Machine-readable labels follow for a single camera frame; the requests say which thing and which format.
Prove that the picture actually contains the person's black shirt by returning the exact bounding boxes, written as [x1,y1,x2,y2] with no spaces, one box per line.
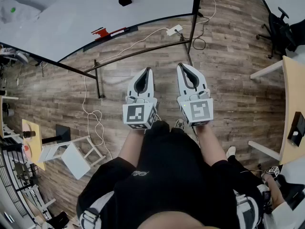
[76,127,265,229]

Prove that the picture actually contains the black box device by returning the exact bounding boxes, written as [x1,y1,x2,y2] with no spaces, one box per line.
[287,112,305,147]

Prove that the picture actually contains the white crumpled cloth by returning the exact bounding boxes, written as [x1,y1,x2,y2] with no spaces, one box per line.
[0,0,46,25]

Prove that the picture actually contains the thin white cable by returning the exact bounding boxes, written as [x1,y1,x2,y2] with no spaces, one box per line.
[183,0,217,28]

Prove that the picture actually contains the light wooden desk white legs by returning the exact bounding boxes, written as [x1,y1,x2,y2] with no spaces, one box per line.
[247,55,305,166]

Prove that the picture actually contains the wooden side table black base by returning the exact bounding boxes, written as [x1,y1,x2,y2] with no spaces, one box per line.
[21,119,71,171]

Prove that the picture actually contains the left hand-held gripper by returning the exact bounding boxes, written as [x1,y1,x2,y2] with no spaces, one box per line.
[122,67,160,130]

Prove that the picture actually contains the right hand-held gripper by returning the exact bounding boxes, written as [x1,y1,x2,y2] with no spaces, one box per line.
[176,62,214,128]

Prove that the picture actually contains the black power cable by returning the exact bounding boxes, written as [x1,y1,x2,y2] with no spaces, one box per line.
[178,10,211,51]

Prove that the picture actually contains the black metal tripod stand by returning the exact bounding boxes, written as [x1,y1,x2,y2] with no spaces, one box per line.
[82,12,203,99]

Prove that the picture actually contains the left grey harness strap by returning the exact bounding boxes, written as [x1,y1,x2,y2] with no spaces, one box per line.
[79,208,100,229]

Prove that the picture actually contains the red marker holder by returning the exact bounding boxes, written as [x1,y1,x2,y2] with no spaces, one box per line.
[91,27,111,41]

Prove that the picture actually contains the person's black trousers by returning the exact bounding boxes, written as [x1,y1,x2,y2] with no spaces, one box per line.
[145,120,200,143]

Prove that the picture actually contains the grey harness strap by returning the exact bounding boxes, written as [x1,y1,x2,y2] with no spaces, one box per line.
[234,189,257,229]
[79,208,100,229]

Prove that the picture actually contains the white stool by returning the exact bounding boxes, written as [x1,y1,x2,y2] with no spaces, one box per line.
[38,135,107,180]

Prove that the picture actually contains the long looped white cable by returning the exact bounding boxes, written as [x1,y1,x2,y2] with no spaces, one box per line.
[81,27,169,161]

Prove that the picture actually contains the black office chair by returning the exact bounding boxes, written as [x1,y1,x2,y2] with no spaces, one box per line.
[256,7,305,59]

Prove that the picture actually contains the right grey harness strap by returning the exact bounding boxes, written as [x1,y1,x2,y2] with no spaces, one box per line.
[234,189,257,229]

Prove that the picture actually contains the white power strip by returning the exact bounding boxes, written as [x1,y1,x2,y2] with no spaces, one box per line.
[166,25,183,37]

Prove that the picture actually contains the person's left forearm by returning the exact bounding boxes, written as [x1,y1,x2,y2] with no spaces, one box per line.
[118,127,146,163]

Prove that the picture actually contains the person's right forearm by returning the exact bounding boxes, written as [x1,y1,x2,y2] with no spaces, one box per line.
[195,123,227,168]

